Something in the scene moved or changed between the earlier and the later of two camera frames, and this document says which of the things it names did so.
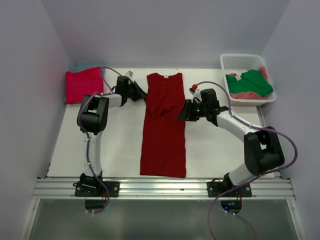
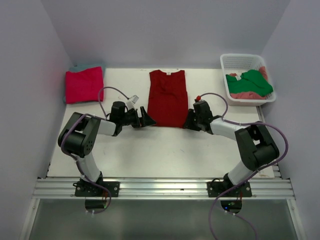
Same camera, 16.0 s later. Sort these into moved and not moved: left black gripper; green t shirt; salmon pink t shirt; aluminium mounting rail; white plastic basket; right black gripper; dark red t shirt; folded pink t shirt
Moved: right black gripper; left black gripper; dark red t shirt
Not moved: green t shirt; aluminium mounting rail; salmon pink t shirt; folded pink t shirt; white plastic basket
